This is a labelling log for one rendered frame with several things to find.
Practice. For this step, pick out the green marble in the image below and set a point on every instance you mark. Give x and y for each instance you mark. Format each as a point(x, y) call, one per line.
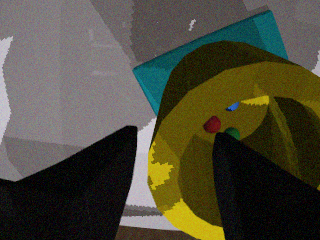
point(233, 132)

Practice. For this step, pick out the blue marble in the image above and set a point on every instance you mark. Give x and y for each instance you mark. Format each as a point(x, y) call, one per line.
point(232, 107)

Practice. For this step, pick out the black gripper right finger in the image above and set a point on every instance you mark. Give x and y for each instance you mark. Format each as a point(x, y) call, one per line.
point(257, 199)

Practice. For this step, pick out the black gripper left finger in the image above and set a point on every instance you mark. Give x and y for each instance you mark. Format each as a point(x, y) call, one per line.
point(80, 198)

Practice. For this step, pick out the yellow cup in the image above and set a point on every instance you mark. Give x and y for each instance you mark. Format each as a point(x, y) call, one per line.
point(278, 116)

